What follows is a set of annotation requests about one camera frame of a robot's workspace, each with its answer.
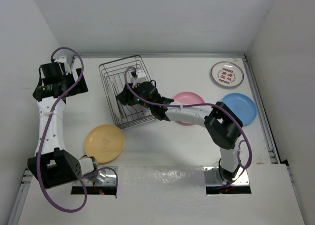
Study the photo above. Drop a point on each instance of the white plate orange sunburst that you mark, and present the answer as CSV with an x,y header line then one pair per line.
x,y
121,110

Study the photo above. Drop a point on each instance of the white plate red characters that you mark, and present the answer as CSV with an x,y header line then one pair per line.
x,y
227,75

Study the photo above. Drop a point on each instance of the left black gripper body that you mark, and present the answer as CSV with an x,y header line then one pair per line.
x,y
78,88

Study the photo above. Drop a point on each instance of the yellow plastic plate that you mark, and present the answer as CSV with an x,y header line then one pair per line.
x,y
105,143

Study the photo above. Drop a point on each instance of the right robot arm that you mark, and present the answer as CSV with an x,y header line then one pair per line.
x,y
221,123

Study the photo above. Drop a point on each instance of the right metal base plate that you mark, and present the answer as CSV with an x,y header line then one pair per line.
x,y
212,177

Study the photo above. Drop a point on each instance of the blue plastic plate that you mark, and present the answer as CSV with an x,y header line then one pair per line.
x,y
242,106

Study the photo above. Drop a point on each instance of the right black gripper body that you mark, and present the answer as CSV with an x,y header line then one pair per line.
x,y
129,99

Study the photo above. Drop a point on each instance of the grey wire dish rack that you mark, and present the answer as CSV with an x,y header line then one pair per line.
x,y
114,71

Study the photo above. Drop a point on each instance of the metal base plate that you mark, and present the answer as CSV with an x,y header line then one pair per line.
x,y
212,177
105,177

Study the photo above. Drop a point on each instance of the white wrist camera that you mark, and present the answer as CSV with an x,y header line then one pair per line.
x,y
63,60
140,76

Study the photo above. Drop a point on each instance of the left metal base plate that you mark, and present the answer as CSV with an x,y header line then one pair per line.
x,y
105,177

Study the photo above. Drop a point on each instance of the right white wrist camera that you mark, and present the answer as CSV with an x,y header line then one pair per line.
x,y
140,76

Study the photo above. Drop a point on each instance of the pink plastic plate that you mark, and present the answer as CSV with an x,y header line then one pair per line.
x,y
188,98

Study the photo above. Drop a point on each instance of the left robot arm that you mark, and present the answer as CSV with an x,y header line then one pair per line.
x,y
57,165

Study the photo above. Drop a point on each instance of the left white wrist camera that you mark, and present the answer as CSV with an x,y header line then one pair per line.
x,y
63,60

